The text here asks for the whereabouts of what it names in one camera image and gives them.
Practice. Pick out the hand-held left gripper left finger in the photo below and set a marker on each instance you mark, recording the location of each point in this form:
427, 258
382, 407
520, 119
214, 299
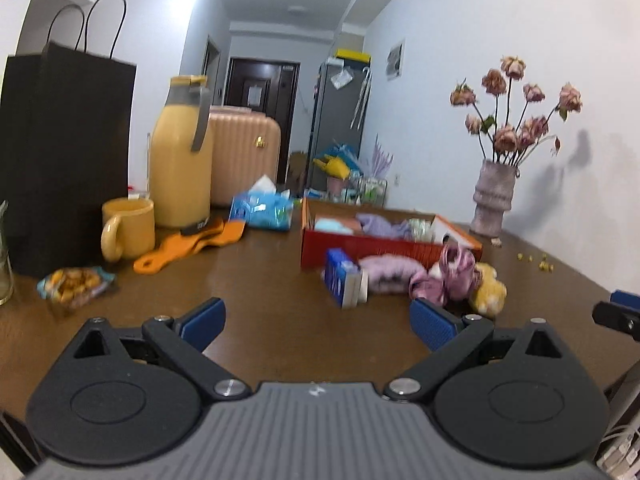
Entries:
202, 325

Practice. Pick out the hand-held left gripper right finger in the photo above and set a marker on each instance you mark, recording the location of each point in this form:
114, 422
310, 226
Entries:
435, 325

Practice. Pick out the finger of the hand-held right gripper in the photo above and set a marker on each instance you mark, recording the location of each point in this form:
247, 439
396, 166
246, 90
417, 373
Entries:
617, 322
627, 298

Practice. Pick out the pink satin scrunchie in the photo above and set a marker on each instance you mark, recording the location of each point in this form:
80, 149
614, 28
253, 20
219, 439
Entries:
457, 272

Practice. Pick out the yellow plush toy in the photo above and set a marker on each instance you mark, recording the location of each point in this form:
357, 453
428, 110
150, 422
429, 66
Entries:
487, 292

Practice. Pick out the blue white small box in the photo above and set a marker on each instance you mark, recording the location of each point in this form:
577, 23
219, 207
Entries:
342, 277

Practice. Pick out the red cardboard box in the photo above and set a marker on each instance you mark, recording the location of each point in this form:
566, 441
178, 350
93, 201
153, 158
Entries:
360, 252

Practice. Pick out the light blue fluffy plush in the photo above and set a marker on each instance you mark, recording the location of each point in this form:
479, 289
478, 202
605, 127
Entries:
332, 226

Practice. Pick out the scattered yellow flower buds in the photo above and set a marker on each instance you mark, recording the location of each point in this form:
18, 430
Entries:
540, 261

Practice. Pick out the yellow mug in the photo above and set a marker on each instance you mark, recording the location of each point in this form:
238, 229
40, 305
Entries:
132, 227

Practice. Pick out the blue tissue pack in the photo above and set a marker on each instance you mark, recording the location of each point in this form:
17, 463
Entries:
260, 210

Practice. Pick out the white power strip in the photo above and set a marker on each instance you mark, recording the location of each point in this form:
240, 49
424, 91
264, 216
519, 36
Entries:
620, 452

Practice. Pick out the clear snack packet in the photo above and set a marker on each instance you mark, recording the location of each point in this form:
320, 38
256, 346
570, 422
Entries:
75, 285

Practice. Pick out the pink stone vase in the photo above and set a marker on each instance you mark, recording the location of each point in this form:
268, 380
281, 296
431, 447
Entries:
492, 200

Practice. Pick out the yellow thermos jug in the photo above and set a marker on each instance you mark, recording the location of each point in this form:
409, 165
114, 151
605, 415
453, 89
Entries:
180, 175

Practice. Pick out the peach ribbed suitcase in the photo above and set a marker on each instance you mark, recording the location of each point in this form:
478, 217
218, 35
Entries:
245, 160

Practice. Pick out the pink flower pot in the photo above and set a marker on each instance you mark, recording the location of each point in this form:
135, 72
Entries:
336, 186

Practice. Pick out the purple lavender bunch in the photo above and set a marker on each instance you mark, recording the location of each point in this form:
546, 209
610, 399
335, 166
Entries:
381, 157

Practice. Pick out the brown cardboard carton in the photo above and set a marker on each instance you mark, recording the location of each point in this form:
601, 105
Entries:
298, 172

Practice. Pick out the blue and yellow toy pile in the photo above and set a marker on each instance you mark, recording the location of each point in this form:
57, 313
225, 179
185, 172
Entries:
337, 162

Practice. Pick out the bunch of dried pink roses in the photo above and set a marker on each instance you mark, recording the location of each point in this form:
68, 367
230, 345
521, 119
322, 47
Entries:
505, 137

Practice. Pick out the dark brown entrance door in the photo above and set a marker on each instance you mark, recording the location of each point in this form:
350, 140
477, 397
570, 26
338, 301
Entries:
265, 120

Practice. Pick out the black paper bag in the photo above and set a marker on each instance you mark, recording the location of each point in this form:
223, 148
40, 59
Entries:
65, 160

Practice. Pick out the grey refrigerator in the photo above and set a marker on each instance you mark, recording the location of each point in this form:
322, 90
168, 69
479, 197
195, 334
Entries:
332, 125

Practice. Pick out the white paper notice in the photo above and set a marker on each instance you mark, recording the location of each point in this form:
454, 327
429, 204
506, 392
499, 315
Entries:
255, 96

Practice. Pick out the white folded umbrella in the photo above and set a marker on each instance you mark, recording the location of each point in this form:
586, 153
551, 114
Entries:
361, 100

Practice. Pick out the dark interior door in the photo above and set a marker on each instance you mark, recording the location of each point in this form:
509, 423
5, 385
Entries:
211, 72

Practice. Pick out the clear plastic bag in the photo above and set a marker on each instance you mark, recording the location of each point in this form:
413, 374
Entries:
341, 78

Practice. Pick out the yellow flat box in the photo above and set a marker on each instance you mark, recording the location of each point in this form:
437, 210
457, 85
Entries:
351, 54

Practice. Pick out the framed wall picture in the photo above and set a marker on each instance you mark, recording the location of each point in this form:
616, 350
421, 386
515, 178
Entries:
396, 60

